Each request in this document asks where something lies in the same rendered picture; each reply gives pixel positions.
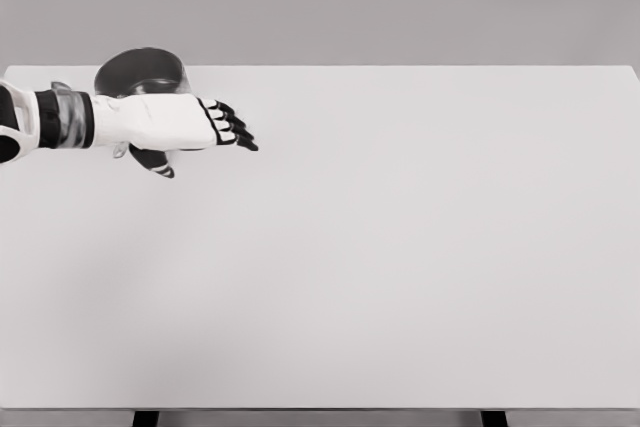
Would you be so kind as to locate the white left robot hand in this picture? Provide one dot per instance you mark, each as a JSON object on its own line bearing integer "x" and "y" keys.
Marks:
{"x": 175, "y": 122}

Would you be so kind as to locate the dark grey metal pot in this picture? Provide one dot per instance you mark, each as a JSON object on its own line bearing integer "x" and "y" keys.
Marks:
{"x": 140, "y": 69}

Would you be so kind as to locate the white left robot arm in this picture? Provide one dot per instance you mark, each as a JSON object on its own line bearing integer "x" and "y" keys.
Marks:
{"x": 60, "y": 119}

